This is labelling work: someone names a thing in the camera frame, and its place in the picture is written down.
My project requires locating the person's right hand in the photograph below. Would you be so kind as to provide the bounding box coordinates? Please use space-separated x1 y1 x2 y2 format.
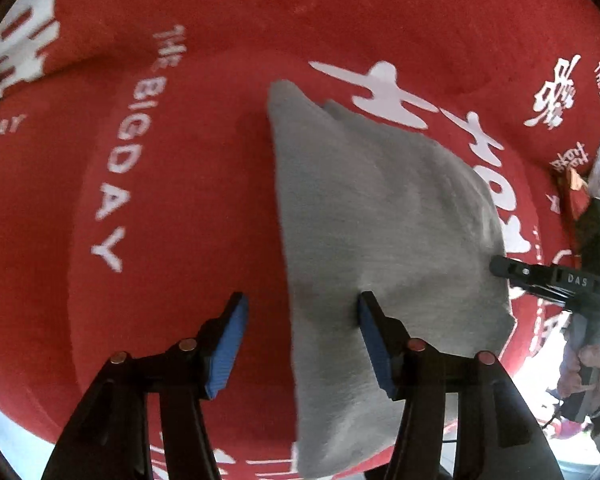
557 344 600 412

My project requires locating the red printed blanket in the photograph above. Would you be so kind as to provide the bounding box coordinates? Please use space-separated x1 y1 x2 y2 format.
0 0 600 480

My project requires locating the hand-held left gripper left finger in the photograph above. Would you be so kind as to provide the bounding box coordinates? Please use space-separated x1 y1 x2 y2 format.
41 291 250 480

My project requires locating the red pillow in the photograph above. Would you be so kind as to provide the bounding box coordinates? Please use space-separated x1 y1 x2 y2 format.
555 167 593 221

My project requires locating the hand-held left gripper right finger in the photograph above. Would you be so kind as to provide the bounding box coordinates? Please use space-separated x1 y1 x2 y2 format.
357 290 566 480

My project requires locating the white bed sheet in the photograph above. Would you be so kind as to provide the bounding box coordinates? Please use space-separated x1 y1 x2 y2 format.
0 310 600 480

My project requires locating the grey sock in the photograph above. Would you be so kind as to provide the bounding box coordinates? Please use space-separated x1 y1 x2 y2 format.
267 79 515 480

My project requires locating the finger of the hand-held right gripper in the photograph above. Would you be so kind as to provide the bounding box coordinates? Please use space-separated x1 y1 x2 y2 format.
489 255 568 306

